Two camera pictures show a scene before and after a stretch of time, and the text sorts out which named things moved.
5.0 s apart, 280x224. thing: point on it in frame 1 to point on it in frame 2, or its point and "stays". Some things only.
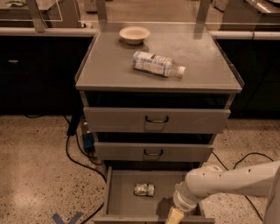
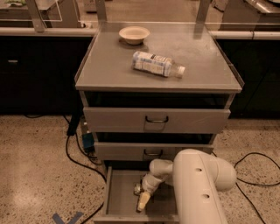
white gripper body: (185, 203) to (150, 187)
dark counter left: (38, 67) stays
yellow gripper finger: (175, 216) to (143, 199)
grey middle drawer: (154, 151) stays
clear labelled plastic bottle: (156, 64) stays
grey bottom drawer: (144, 194) stays
